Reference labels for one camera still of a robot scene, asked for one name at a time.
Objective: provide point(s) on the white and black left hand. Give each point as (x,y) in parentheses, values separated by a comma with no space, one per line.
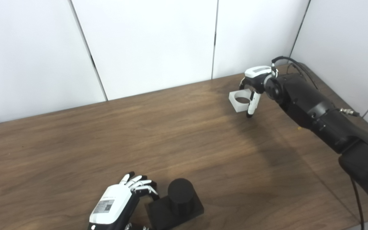
(113,204)

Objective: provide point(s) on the white and black right hand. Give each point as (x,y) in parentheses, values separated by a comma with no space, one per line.
(259,76)

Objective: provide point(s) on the white square piece with hole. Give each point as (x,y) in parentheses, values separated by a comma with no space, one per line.
(236,107)

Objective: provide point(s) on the black peg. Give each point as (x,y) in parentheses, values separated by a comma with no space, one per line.
(180,195)

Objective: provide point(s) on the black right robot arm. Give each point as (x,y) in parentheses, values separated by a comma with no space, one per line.
(308,105)

